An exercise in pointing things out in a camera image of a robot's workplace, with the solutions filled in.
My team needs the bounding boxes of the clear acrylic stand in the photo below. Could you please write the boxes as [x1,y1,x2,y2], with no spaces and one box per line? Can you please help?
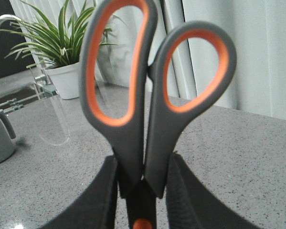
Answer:
[29,66,70,146]

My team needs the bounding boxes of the steel sink basin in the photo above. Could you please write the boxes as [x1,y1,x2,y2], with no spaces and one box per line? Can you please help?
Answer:
[0,83,46,109]

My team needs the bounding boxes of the grey curtain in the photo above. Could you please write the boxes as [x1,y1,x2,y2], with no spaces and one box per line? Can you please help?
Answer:
[9,0,286,123]

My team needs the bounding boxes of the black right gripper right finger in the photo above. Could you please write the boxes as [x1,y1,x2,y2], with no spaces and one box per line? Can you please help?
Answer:
[166,153,257,229]

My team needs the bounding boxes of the white plant pot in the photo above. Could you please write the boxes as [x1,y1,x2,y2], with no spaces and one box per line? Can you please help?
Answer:
[44,62,79,100]

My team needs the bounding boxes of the grey orange scissors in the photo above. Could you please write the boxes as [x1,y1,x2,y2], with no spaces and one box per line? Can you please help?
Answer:
[80,0,236,229]

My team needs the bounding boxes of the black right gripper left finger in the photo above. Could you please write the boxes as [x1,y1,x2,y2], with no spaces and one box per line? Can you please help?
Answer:
[41,156,118,229]

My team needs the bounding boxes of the grey kettle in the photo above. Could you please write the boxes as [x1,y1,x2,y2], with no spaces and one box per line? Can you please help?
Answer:
[0,110,16,163]

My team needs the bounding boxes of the green spider plant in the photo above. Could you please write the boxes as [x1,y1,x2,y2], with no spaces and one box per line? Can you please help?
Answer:
[0,0,127,70]

